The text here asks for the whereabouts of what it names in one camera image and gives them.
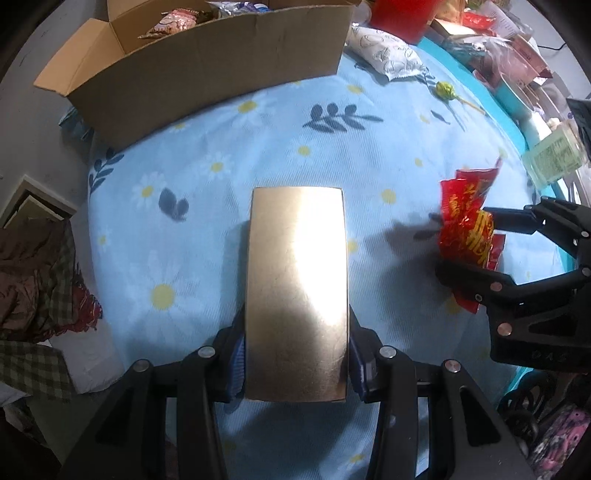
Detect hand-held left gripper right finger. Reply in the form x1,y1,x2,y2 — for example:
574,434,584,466
347,307,536,480

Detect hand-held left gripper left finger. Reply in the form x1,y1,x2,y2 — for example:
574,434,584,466
60,318,247,480

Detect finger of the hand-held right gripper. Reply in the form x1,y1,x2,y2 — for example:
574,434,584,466
436,259,525,308
480,198,591,259

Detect red snack packet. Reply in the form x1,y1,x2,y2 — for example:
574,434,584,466
438,157,506,315

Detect gold box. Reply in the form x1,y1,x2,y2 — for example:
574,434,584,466
244,186,350,403

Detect brown cardboard box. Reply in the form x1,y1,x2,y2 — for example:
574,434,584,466
33,0,361,149

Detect pale green translucent box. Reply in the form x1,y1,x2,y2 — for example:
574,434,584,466
521,127,588,188

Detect pink floral cloth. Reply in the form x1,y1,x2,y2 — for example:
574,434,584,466
526,401,591,480

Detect teal bowl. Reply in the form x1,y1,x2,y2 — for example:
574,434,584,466
494,71,539,121

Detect green lollipop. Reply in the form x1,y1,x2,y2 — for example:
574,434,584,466
435,80,485,114

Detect small red packet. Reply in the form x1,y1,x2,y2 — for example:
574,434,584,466
464,11,499,31

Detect checked cloth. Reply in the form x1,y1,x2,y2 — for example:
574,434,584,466
0,231,93,402

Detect white printed snack packet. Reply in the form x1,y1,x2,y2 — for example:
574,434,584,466
346,25,430,83

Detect red canister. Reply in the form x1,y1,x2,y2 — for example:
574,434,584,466
369,0,439,44

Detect blue floral blanket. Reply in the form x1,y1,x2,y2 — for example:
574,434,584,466
85,37,578,480

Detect leaning wooden frames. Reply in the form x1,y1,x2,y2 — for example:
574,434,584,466
0,174,77,229

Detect blue plastic bag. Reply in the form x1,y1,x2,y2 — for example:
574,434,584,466
59,107,95,160

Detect silver snack packet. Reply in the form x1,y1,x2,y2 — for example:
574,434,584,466
208,0,273,18

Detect pink printed snack packet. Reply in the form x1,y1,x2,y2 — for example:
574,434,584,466
137,9,201,40

